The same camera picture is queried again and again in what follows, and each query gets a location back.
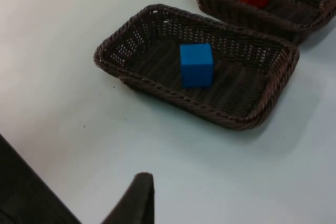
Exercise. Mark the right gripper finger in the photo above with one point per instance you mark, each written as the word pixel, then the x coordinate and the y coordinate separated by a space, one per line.
pixel 139 203

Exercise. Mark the dark brown wicker basket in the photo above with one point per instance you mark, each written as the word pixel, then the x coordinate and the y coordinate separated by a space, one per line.
pixel 296 11
pixel 236 98

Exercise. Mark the blue cube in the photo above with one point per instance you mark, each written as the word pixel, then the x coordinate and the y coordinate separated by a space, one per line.
pixel 196 66

